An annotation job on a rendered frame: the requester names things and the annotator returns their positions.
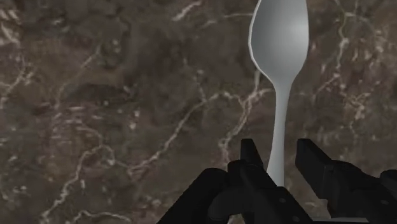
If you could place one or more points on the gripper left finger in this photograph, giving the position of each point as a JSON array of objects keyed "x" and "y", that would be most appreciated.
[{"x": 245, "y": 183}]

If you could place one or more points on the white spoon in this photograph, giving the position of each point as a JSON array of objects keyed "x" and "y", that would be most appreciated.
[{"x": 279, "y": 43}]

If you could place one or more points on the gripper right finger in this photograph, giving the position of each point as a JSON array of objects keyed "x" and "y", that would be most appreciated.
[{"x": 341, "y": 180}]

